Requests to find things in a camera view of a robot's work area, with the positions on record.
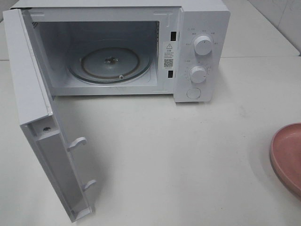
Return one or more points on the white microwave oven body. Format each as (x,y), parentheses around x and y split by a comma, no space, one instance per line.
(168,26)

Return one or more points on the round white door button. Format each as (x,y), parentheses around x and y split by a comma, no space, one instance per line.
(194,93)

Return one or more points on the pink round plate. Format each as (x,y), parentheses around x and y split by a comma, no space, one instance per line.
(285,155)

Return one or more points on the white microwave door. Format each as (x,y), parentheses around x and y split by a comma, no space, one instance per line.
(38,116)

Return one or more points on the white timer knob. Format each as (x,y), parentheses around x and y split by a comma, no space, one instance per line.
(198,74)

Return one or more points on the upper white power knob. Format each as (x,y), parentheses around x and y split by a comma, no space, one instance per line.
(203,45)

